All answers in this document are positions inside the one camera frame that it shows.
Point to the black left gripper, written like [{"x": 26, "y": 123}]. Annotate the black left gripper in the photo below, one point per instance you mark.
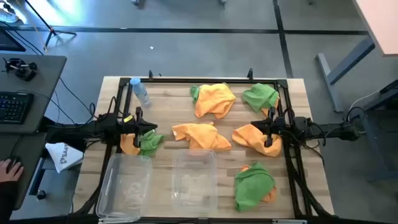
[{"x": 132, "y": 126}]

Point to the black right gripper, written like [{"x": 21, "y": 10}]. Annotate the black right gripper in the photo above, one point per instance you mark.
[{"x": 276, "y": 127}]

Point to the orange microfiber towel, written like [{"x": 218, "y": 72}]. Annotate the orange microfiber towel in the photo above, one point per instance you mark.
[
  {"x": 214, "y": 99},
  {"x": 202, "y": 135},
  {"x": 271, "y": 196},
  {"x": 248, "y": 138},
  {"x": 127, "y": 144},
  {"x": 265, "y": 111}
]

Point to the green microfiber towel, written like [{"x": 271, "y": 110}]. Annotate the green microfiber towel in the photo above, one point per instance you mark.
[
  {"x": 150, "y": 143},
  {"x": 259, "y": 96},
  {"x": 194, "y": 93},
  {"x": 252, "y": 186}
]

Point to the person's forearm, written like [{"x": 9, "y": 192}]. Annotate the person's forearm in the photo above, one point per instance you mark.
[{"x": 6, "y": 202}]

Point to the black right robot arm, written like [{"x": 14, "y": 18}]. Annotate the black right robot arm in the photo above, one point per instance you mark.
[{"x": 329, "y": 129}]

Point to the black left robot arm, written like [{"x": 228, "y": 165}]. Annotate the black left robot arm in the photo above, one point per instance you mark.
[{"x": 93, "y": 129}]

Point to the clear plastic water bottle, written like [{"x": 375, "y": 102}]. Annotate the clear plastic water bottle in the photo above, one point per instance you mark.
[{"x": 141, "y": 91}]

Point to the clear plastic bin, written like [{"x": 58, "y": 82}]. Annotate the clear plastic bin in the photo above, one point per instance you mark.
[
  {"x": 124, "y": 186},
  {"x": 194, "y": 180}
]

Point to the blue-grey table leg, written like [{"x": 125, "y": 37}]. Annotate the blue-grey table leg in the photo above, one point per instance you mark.
[{"x": 329, "y": 81}]

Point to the white printed bag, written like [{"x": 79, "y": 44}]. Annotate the white printed bag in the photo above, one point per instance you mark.
[{"x": 63, "y": 157}]

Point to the dark grey desk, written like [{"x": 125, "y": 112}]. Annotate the dark grey desk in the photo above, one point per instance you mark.
[{"x": 31, "y": 146}]

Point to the small black knob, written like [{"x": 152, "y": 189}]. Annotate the small black knob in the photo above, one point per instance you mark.
[{"x": 40, "y": 194}]

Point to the black clamp gadget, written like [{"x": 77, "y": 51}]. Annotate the black clamp gadget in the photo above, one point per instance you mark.
[{"x": 25, "y": 73}]

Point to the black keyboard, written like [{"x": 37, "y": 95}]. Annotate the black keyboard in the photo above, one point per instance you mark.
[{"x": 14, "y": 107}]

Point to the black tripod stand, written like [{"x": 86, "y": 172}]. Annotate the black tripod stand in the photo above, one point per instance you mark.
[{"x": 51, "y": 31}]

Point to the person's hand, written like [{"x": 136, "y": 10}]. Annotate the person's hand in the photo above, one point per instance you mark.
[{"x": 9, "y": 174}]

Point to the peach table top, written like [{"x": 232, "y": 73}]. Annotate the peach table top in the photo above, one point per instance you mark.
[{"x": 382, "y": 21}]

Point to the black monitor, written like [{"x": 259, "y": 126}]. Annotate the black monitor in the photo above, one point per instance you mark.
[{"x": 9, "y": 43}]

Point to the black frame clamp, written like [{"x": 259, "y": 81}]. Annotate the black frame clamp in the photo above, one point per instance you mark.
[
  {"x": 250, "y": 73},
  {"x": 150, "y": 75}
]

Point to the black metal table frame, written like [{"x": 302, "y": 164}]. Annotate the black metal table frame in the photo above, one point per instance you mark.
[{"x": 202, "y": 80}]

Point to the dark blue desk frame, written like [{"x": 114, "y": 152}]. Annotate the dark blue desk frame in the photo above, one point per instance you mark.
[{"x": 373, "y": 137}]

